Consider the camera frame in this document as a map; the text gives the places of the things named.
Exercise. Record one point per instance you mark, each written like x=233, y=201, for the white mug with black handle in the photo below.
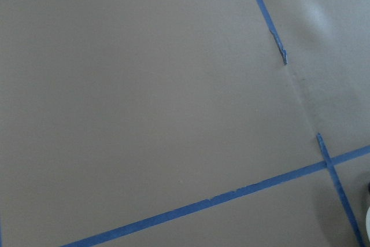
x=367, y=222

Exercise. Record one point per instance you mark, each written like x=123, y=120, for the brown paper table cover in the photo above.
x=114, y=111

